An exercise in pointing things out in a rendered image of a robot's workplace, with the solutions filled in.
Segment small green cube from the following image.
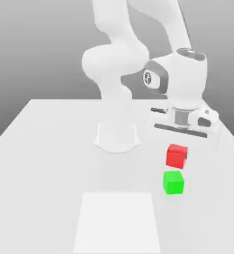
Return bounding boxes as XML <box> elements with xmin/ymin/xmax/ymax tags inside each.
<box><xmin>163</xmin><ymin>171</ymin><xmax>185</xmax><ymax>195</ymax></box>

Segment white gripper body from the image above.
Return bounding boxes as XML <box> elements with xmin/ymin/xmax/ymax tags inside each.
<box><xmin>151</xmin><ymin>120</ymin><xmax>219</xmax><ymax>152</ymax></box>

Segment small red cube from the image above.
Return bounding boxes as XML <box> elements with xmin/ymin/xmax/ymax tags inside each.
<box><xmin>166</xmin><ymin>143</ymin><xmax>188</xmax><ymax>170</ymax></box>

